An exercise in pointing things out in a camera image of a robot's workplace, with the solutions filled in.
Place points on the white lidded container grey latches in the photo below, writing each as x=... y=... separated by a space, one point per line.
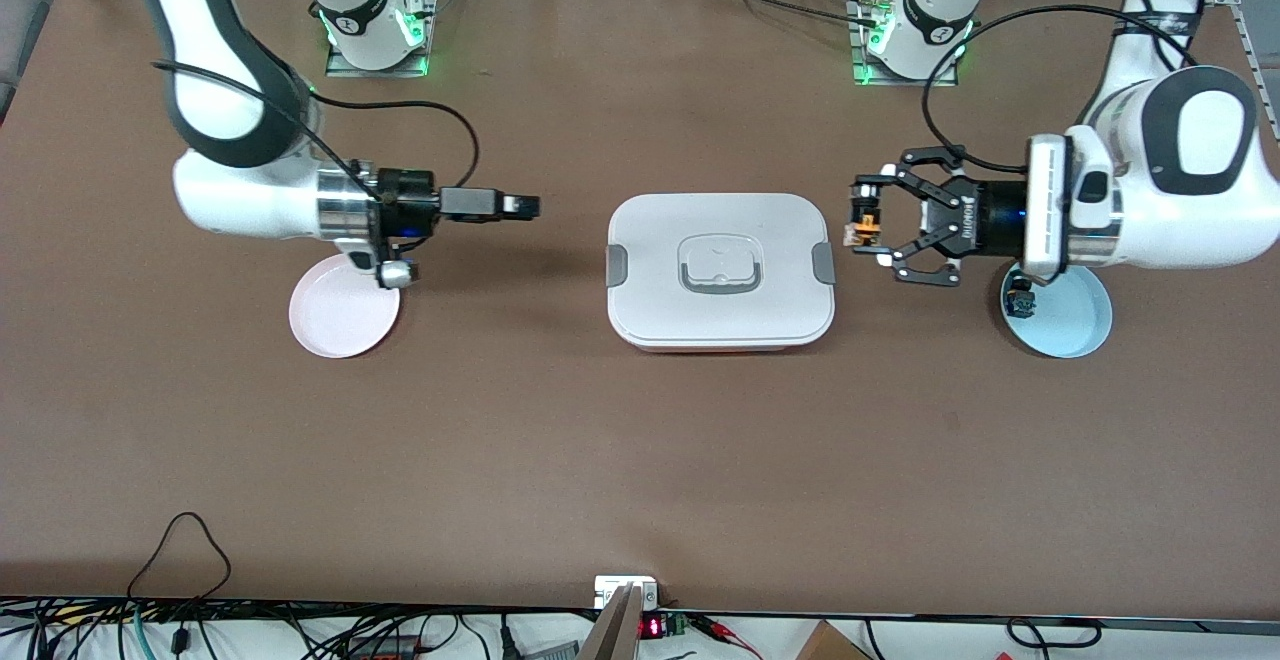
x=700 y=325

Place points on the grey metal bar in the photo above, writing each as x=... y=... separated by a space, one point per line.
x=615 y=630

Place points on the light blue round plate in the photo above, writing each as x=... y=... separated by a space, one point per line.
x=1070 y=325

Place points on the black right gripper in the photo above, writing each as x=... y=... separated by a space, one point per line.
x=408 y=205

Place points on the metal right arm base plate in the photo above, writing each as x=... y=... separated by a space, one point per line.
x=430 y=50

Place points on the red clip leads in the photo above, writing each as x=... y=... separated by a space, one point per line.
x=725 y=632

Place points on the circuit board red digit display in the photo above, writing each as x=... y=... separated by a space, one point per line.
x=652 y=627

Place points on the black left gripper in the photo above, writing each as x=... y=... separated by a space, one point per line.
x=985 y=215

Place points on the pink round plate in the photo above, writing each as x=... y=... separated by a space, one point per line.
x=340 y=325

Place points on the small white box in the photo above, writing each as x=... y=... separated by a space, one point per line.
x=612 y=588

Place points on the perforated metal strip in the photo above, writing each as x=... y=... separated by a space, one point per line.
x=1255 y=50

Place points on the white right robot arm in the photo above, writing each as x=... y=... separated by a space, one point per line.
x=250 y=200

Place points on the brown cardboard box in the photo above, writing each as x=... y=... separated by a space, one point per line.
x=828 y=645

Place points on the orange and black switch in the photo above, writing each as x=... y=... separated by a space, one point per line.
x=866 y=225

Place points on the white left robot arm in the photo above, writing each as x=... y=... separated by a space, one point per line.
x=1150 y=210

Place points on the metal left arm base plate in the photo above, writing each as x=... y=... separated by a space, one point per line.
x=900 y=82

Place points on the blue switch with green cap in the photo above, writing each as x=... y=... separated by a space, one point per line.
x=1020 y=305

